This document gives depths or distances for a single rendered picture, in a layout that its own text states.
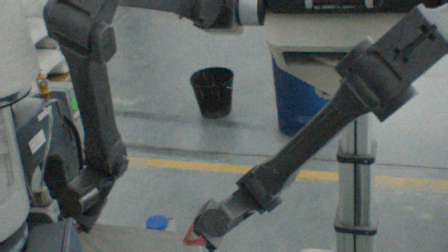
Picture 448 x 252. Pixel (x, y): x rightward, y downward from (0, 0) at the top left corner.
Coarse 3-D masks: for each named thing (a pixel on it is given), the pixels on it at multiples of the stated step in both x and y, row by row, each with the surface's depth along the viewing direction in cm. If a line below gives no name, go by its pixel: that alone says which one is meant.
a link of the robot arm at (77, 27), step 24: (72, 0) 90; (96, 0) 89; (120, 0) 94; (144, 0) 102; (168, 0) 110; (192, 0) 118; (216, 0) 123; (48, 24) 91; (72, 24) 89; (96, 24) 89
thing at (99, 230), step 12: (96, 228) 134; (108, 228) 133; (120, 228) 132; (132, 228) 131; (144, 228) 130; (84, 240) 137; (96, 240) 136; (108, 240) 135; (120, 240) 134; (132, 240) 133; (144, 240) 132; (156, 240) 131; (168, 240) 130; (180, 240) 129
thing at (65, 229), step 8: (48, 224) 100; (56, 224) 99; (64, 224) 99; (72, 224) 99; (32, 232) 98; (40, 232) 98; (48, 232) 98; (56, 232) 98; (64, 232) 97; (72, 232) 98; (32, 240) 97; (40, 240) 96; (48, 240) 96; (56, 240) 96; (64, 240) 95; (72, 240) 97; (32, 248) 95; (40, 248) 95; (48, 248) 94; (56, 248) 94; (64, 248) 93; (72, 248) 96; (80, 248) 103
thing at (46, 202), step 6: (36, 192) 123; (42, 192) 123; (48, 192) 125; (36, 198) 124; (42, 198) 123; (48, 198) 124; (30, 204) 125; (42, 204) 124; (48, 204) 125; (54, 204) 126; (54, 210) 126
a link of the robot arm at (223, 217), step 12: (252, 168) 114; (240, 180) 115; (240, 192) 114; (216, 204) 113; (228, 204) 110; (240, 204) 112; (252, 204) 114; (276, 204) 113; (204, 216) 112; (216, 216) 110; (228, 216) 109; (240, 216) 113; (216, 228) 111; (228, 228) 110
